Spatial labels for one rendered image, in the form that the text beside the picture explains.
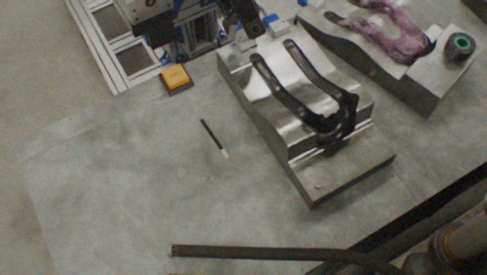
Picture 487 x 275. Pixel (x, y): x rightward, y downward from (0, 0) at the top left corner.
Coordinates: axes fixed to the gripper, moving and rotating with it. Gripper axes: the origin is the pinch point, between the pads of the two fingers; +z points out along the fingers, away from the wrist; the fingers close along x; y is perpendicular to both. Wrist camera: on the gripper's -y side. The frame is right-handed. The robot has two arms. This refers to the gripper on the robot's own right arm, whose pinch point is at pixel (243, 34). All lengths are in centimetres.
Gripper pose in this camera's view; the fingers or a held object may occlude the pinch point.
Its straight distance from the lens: 127.5
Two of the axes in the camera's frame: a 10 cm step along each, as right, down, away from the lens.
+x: -8.7, 4.9, -0.9
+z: 0.7, 3.0, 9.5
